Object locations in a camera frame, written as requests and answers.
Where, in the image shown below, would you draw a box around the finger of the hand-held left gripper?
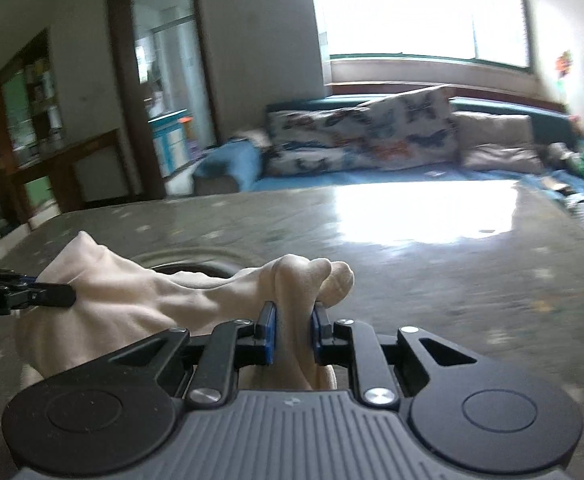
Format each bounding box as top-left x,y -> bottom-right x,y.
9,291 -> 77,315
9,271 -> 77,297

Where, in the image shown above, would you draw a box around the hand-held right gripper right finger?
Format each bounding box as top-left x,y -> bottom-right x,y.
310,302 -> 477,407

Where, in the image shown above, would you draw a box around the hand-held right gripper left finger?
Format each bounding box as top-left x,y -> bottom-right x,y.
104,302 -> 278,409

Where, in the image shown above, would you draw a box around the cream garment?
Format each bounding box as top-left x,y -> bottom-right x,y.
14,231 -> 356,394

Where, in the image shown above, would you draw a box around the round glass turntable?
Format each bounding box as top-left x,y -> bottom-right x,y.
131,246 -> 246,282

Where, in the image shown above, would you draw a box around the dark wooden side table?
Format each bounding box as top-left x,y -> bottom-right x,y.
8,129 -> 134,217

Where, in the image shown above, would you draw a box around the blue sofa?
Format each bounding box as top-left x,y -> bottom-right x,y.
192,92 -> 584,247

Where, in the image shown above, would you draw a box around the blue cabinet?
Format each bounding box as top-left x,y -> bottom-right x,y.
148,109 -> 194,177

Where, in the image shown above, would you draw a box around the dark wooden shelf cabinet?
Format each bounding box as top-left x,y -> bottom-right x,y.
0,29 -> 69,162

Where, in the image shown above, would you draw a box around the butterfly print pillow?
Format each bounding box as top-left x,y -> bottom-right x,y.
356,85 -> 461,172
266,107 -> 374,177

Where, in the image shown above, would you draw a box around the beige pillow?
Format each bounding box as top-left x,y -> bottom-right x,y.
451,112 -> 546,174

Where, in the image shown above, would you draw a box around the window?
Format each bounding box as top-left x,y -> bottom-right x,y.
308,0 -> 531,69

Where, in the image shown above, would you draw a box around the dark wooden door frame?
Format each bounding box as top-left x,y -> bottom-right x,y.
105,0 -> 221,199

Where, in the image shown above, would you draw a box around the colourful wall decoration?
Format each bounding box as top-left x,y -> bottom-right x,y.
553,49 -> 576,82

